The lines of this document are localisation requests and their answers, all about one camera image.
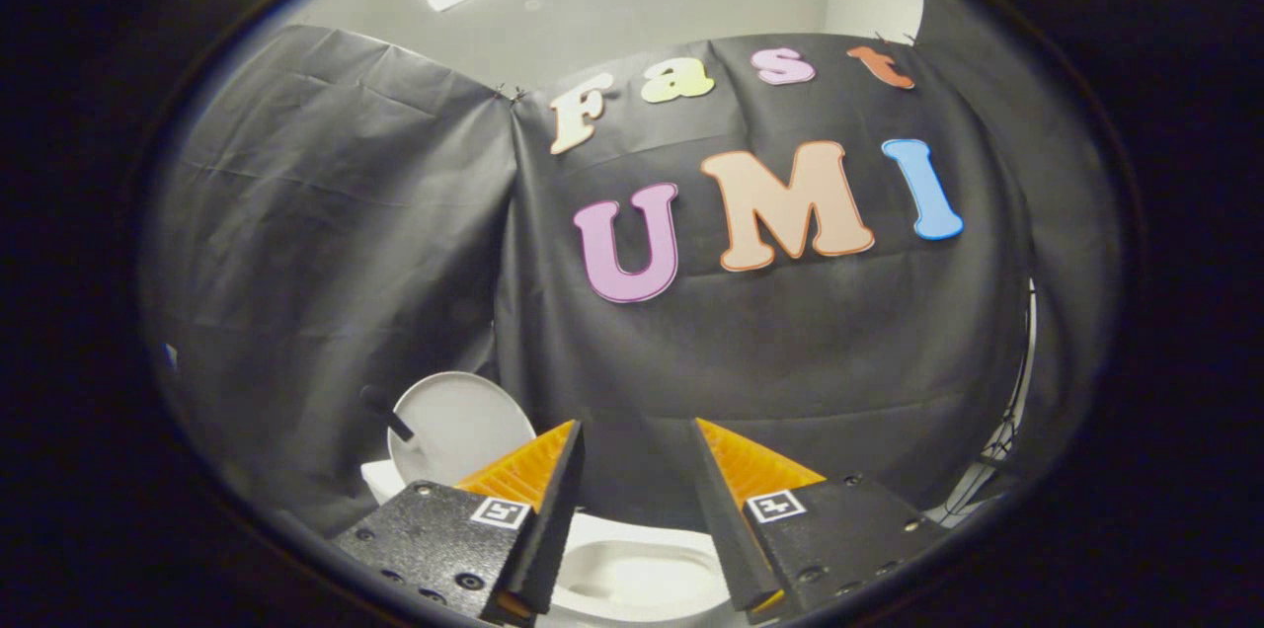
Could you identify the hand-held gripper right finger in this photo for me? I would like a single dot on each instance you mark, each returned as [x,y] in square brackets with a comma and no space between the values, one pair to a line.
[726,529]

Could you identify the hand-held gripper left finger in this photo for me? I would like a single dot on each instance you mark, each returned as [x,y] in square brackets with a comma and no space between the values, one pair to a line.
[555,529]

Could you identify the white toilet lid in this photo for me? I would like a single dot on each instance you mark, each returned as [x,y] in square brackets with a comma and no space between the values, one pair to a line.
[464,421]

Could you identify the white ceramic toilet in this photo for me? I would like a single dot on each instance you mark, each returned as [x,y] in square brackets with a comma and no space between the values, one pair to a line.
[632,579]

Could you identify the black backdrop cloth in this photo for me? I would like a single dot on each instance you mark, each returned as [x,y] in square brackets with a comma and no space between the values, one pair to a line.
[790,361]

